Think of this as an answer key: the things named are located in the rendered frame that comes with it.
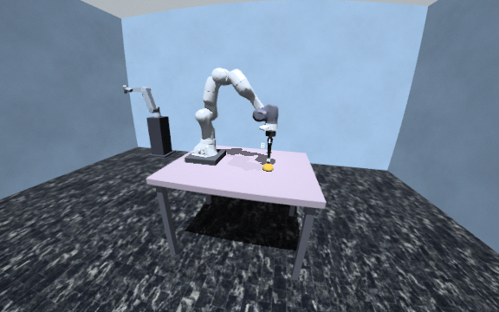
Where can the yellow dome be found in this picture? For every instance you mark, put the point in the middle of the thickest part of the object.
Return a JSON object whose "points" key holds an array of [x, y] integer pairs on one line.
{"points": [[267, 167]]}

